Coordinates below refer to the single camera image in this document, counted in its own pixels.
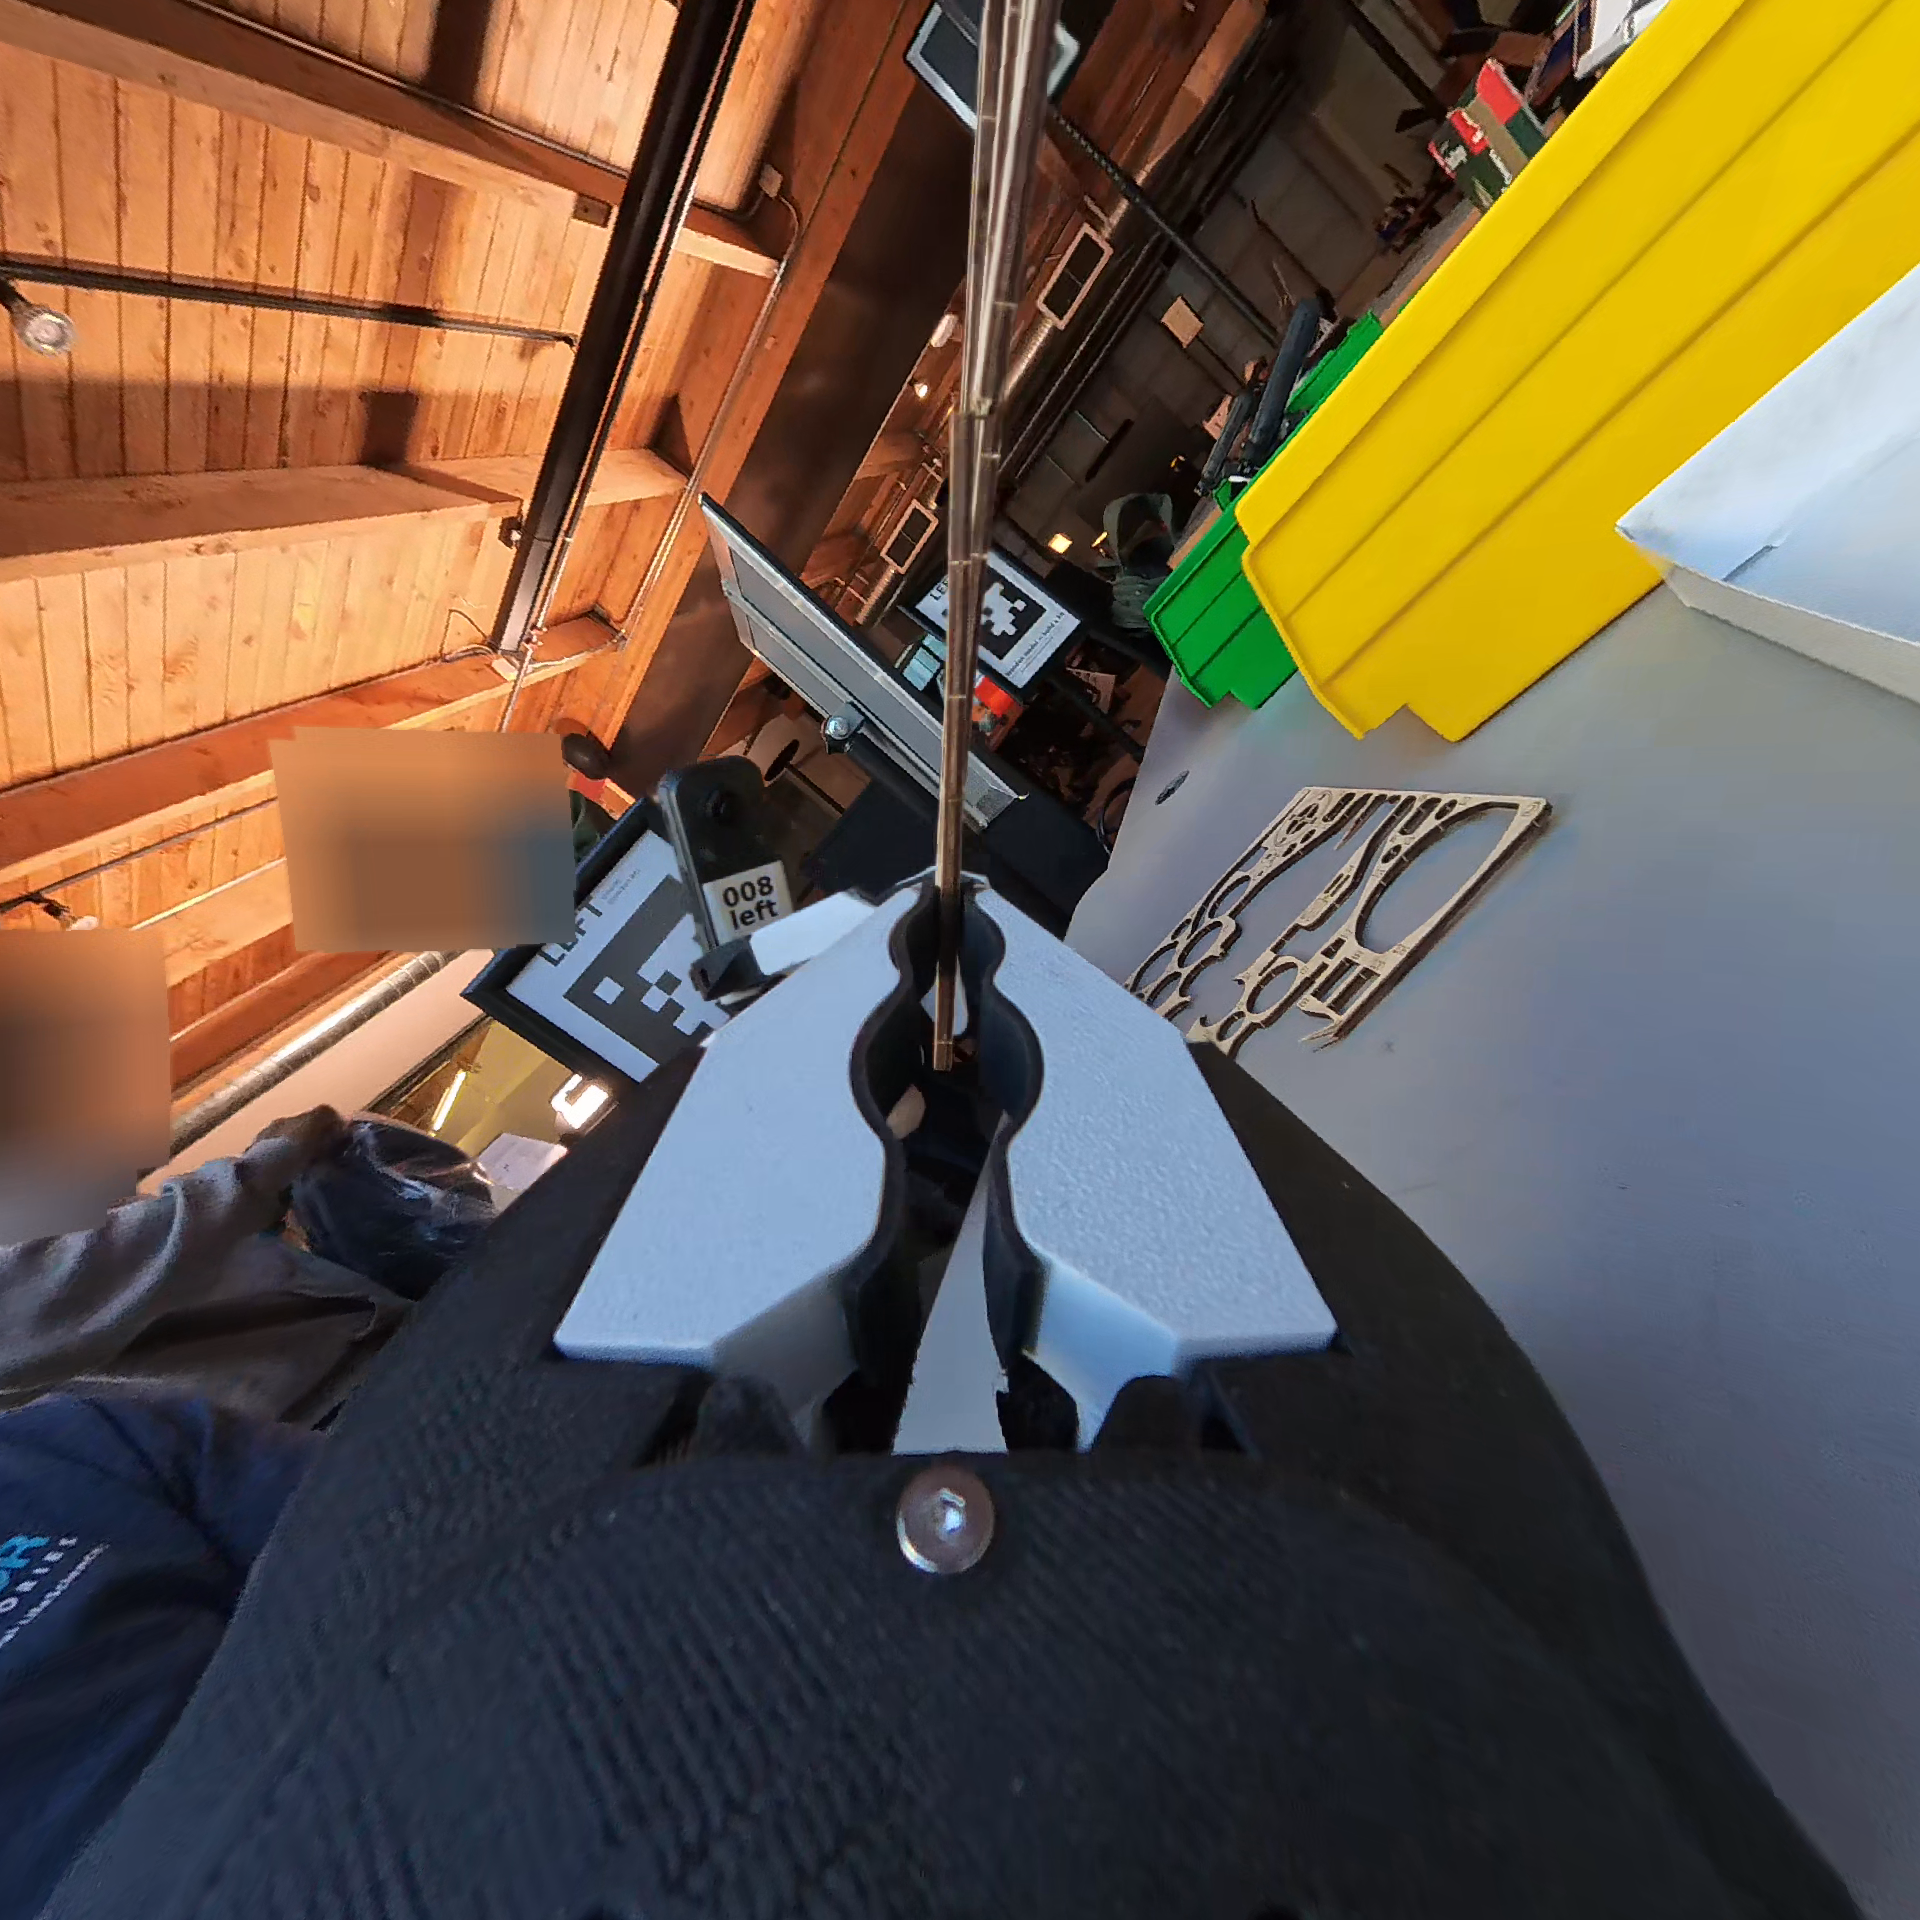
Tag silver duct pipe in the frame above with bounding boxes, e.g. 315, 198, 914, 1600
165, 944, 497, 1156

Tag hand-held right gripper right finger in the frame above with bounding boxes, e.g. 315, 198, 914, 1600
971, 886, 1339, 1452

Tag printed tag sign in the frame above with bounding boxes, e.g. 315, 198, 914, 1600
914, 552, 1085, 694

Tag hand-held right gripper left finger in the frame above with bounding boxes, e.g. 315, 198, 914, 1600
556, 886, 924, 1446

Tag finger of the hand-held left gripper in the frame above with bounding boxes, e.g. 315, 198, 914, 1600
693, 891, 906, 1003

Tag yellow plastic bin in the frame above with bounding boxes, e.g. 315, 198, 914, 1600
1236, 0, 1920, 746

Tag empty wooden cutout sheet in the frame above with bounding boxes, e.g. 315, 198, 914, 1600
1124, 787, 1555, 1051

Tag green plastic bin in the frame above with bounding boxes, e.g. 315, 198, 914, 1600
1142, 311, 1390, 712

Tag red and green box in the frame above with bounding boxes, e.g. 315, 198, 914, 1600
1423, 60, 1549, 209

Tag white cardboard tray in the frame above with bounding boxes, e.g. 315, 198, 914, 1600
1615, 264, 1920, 671

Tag person's navy shirt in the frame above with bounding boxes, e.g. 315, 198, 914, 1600
0, 1393, 324, 1920

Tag black shiny bag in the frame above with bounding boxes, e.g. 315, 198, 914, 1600
287, 1119, 501, 1299

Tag wooden model parts sheet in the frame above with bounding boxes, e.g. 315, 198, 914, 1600
929, 0, 1058, 1075

